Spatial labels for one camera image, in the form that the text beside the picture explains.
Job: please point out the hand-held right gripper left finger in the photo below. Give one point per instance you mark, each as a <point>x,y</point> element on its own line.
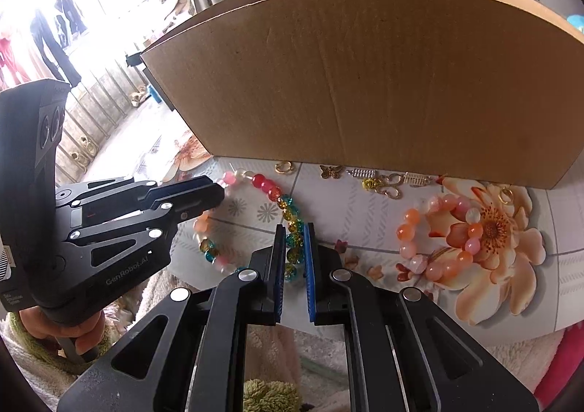
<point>279,270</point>

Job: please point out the hanging black garment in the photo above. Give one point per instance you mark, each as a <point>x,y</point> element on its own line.
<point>52,47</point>

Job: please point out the gold curly charm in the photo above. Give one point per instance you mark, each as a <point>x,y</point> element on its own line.
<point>391,191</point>

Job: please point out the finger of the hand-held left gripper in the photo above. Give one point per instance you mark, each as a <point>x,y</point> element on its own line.
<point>191,202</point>
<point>137,189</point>

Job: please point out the person's left hand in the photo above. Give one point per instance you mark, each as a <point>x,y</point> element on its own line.
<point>82,334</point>

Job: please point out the hanging red garment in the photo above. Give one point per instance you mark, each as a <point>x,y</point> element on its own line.
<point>9,60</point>

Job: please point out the gold comb charm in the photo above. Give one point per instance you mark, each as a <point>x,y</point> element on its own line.
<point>416,179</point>

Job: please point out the brown cardboard box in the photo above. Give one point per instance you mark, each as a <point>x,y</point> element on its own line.
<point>365,74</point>

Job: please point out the pink blanket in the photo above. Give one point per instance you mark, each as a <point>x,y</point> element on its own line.
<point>552,389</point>

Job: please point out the blue pillow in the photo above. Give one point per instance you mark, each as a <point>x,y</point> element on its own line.
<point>576,22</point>

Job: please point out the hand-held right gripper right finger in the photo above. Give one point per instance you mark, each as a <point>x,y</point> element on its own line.
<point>311,275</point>

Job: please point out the yellow flower charm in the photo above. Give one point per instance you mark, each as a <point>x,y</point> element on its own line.
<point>370,185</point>

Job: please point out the gold butterfly charm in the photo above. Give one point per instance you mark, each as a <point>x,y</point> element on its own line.
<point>331,172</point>

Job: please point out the gold hoop charm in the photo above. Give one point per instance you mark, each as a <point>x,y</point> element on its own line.
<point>284,169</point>

